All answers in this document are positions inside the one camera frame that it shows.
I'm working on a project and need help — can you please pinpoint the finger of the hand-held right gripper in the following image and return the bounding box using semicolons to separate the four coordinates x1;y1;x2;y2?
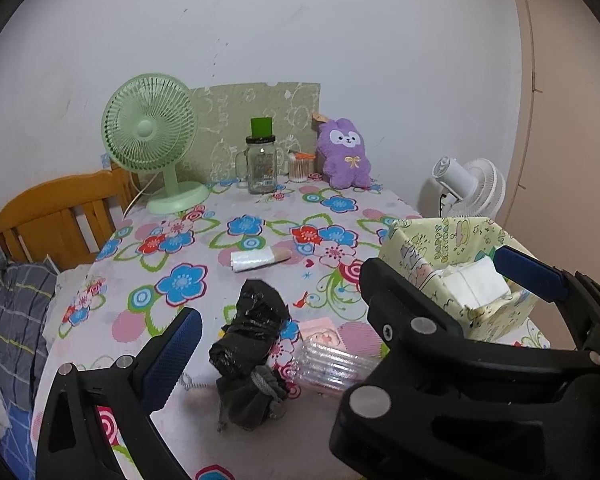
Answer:
329;257;580;480
494;246;600;377

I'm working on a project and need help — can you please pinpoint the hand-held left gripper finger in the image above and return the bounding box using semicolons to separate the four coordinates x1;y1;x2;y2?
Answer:
35;307;203;480

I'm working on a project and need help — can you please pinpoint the yellow-green patterned storage box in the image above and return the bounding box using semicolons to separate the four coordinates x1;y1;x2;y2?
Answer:
378;216;540;343

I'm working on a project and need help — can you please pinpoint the black plastic bag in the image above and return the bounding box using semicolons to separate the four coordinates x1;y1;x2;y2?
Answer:
209;280;291;376

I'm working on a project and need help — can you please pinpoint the grey sock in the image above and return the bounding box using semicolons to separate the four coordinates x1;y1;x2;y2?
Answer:
216;365;288;433

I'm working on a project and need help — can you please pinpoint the pink packet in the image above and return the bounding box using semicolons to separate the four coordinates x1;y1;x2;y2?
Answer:
300;317;341;346

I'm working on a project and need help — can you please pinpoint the white tissue pack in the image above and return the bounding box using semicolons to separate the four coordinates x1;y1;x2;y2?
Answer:
432;256;512;311

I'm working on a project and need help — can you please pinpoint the white standing fan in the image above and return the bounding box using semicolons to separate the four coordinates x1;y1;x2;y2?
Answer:
420;156;507;218

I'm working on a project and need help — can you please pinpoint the silver wrapped ice cream bar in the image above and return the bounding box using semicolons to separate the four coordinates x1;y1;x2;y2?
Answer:
230;246;292;274

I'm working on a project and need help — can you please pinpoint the purple plush rabbit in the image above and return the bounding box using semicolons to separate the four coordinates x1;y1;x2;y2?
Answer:
314;117;373;190

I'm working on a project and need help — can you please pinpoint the grey plaid pillow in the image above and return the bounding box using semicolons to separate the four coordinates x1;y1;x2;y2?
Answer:
0;245;58;411

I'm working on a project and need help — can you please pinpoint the beige door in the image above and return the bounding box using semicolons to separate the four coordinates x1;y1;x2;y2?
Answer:
505;0;600;351

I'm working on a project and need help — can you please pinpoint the cotton swab container orange lid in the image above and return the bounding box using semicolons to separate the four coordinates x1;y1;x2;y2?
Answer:
287;150;315;182

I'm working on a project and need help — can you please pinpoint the blue patterned bedsheet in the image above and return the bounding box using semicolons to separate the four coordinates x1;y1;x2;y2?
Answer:
0;355;38;480

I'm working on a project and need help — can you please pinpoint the wooden chair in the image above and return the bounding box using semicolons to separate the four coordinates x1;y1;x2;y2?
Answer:
0;167;141;263

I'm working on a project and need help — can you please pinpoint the glass jar mug green lid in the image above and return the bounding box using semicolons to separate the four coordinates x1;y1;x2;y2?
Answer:
235;117;286;195

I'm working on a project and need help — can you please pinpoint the green desk fan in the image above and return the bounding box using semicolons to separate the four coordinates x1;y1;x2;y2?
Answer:
101;74;211;216

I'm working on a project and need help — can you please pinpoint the green patterned wall panel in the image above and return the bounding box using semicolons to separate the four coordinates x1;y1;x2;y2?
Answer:
187;82;322;183

